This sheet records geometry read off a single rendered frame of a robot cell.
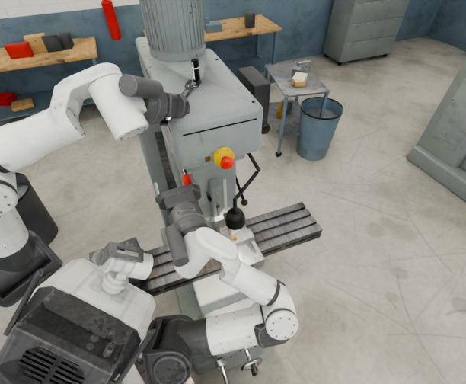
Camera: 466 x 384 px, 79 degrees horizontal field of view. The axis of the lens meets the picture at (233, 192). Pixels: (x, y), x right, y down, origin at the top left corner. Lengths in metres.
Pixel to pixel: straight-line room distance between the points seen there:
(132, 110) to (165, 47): 0.56
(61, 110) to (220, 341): 0.60
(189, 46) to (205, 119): 0.38
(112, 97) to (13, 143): 0.17
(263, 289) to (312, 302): 1.84
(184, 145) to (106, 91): 0.29
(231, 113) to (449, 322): 2.51
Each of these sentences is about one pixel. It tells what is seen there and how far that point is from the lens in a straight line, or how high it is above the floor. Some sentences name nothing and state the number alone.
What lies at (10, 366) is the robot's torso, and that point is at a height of 1.68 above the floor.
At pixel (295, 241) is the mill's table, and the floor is 0.92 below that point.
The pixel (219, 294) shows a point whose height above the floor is 0.87.
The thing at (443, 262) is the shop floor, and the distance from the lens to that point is 3.20.
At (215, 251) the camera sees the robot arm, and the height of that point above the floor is 1.74.
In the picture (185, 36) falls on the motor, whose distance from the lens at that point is 1.06.
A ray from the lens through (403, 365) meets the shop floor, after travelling 2.61.
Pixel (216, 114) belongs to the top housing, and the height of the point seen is 1.89.
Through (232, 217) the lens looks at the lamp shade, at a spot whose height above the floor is 1.51.
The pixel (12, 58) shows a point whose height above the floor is 0.89.
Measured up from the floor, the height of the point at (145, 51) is 1.76.
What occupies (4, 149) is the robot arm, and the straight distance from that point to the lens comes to 0.57.
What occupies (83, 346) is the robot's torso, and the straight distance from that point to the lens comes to 0.68.
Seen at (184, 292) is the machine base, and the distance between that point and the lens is 2.31.
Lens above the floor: 2.28
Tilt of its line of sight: 47 degrees down
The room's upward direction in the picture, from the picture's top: 1 degrees counter-clockwise
